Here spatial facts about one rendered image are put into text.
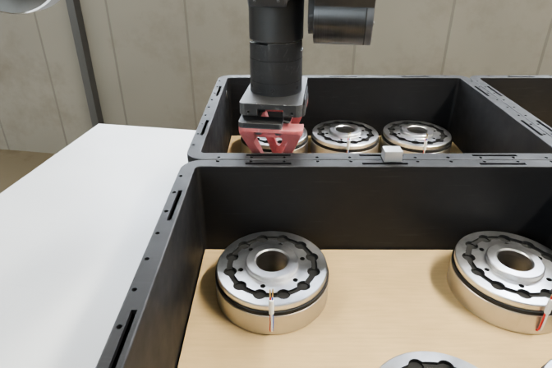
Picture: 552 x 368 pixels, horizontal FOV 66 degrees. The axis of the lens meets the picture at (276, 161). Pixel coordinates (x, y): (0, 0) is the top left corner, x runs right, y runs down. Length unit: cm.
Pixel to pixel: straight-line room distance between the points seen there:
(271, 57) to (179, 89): 186
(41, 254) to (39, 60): 197
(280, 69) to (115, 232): 43
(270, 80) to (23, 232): 52
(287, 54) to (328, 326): 26
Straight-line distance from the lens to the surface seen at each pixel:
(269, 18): 44
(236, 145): 69
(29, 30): 262
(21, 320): 66
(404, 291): 44
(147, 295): 29
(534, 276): 44
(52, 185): 94
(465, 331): 42
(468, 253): 45
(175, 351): 37
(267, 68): 45
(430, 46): 209
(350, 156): 44
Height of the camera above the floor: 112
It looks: 27 degrees down
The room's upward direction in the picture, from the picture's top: straight up
